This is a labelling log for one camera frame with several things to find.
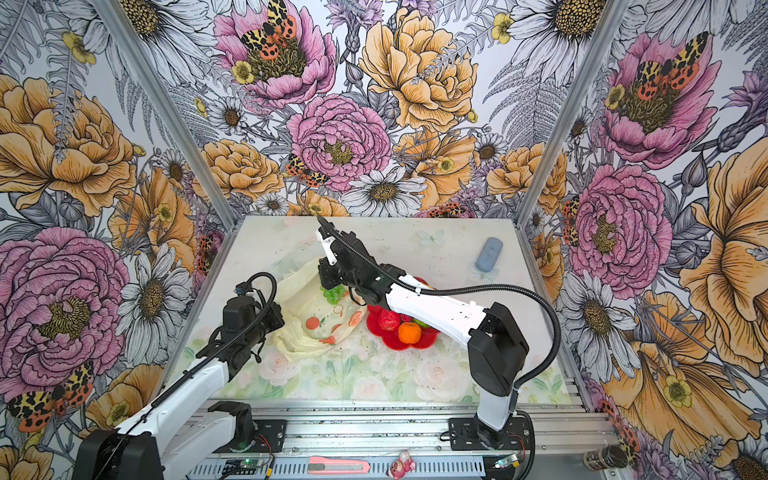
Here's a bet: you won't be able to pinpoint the green circuit board left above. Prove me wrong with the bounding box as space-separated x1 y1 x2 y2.
222 458 263 476

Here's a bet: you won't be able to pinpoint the green fake grapes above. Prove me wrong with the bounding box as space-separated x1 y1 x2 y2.
323 285 347 305

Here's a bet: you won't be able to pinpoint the black corrugated cable conduit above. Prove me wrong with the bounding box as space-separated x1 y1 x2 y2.
316 214 562 480

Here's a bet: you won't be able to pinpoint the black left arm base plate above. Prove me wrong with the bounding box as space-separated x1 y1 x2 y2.
238 419 288 454

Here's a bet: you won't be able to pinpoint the aluminium rail frame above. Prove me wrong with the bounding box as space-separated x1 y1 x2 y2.
188 400 618 462

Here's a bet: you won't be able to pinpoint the dark cylindrical can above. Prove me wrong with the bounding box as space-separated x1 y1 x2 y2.
583 445 629 471

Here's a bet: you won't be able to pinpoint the green circuit board right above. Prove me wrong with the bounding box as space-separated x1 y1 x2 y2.
493 453 520 469

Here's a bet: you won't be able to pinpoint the red flower-shaped plate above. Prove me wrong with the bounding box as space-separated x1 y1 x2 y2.
366 305 440 351

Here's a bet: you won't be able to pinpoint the pink utility knife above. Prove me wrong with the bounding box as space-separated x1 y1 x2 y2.
307 456 370 475

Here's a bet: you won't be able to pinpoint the small pink figurine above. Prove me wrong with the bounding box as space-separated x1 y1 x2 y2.
387 450 417 480

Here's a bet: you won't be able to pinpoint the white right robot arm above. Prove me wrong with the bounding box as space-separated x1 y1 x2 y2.
317 217 529 433

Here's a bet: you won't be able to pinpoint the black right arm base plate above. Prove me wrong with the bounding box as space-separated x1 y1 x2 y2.
440 415 534 451

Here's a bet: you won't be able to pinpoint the grey fabric glasses case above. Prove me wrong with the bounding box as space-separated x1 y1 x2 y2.
475 237 503 273

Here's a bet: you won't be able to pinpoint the orange fake tangerine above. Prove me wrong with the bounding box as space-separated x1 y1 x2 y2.
397 322 422 345

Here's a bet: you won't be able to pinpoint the yellowish plastic bag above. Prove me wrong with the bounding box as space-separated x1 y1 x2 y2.
272 259 368 362

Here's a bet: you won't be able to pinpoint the green circuit board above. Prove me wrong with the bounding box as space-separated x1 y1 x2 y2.
493 453 520 469
222 458 263 476

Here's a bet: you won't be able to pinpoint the red fake cabbage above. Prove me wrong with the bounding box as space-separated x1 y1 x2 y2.
377 309 401 332

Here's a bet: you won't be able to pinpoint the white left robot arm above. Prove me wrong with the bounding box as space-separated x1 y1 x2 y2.
72 295 285 479

